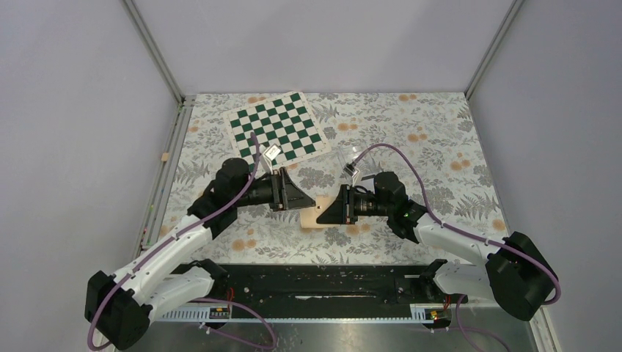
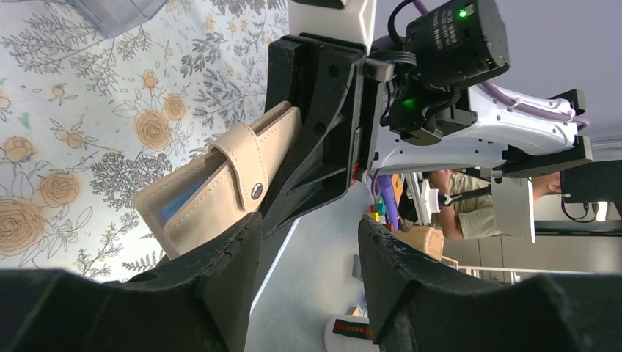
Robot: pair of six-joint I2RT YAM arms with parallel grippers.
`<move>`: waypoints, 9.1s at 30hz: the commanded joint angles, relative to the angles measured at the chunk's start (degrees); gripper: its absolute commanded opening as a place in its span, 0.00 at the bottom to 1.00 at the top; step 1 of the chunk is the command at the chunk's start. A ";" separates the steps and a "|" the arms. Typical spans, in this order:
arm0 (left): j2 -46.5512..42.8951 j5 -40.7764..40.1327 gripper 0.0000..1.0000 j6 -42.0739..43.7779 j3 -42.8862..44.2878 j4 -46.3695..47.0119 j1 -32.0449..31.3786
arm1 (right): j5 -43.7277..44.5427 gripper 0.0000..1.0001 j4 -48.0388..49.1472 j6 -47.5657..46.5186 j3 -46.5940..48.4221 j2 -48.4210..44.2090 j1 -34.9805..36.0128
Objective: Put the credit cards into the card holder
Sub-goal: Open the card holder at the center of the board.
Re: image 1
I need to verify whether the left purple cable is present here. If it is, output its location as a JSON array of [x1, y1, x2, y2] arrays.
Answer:
[[86, 132, 279, 352]]

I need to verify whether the floral tablecloth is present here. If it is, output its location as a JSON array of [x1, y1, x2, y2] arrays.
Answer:
[[143, 92, 508, 264]]

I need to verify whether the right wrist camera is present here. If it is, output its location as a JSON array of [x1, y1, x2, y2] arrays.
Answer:
[[343, 163, 360, 180]]

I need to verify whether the green white chessboard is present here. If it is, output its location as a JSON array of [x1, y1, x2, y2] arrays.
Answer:
[[223, 92, 332, 167]]

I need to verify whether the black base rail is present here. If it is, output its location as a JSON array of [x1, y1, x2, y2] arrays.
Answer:
[[207, 264, 458, 320]]

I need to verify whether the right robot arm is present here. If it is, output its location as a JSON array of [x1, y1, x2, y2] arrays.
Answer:
[[314, 172, 557, 321]]

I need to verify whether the clear plastic card box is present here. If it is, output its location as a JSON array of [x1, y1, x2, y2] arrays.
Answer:
[[336, 145, 365, 167]]

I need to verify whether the beige card holder wallet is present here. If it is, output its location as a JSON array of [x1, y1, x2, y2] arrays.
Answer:
[[299, 195, 334, 229]]

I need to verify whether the white slotted cable duct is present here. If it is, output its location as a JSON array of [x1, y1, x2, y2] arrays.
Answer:
[[154, 304, 439, 323]]

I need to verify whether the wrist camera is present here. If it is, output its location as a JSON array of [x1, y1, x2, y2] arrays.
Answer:
[[343, 163, 360, 180], [262, 144, 282, 164]]

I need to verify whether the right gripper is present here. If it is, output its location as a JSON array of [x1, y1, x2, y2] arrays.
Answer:
[[317, 184, 392, 225]]

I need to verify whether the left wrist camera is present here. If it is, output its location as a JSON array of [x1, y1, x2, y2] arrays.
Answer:
[[262, 144, 282, 164]]

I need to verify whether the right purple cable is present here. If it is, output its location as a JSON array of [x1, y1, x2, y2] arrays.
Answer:
[[352, 143, 562, 352]]

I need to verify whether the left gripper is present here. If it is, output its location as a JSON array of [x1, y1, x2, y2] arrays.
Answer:
[[234, 167, 316, 212]]

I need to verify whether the purple cable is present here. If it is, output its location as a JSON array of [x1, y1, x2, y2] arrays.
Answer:
[[86, 132, 279, 352], [352, 143, 562, 352]]

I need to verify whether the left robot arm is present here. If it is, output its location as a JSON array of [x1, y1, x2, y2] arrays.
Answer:
[[84, 158, 315, 351]]

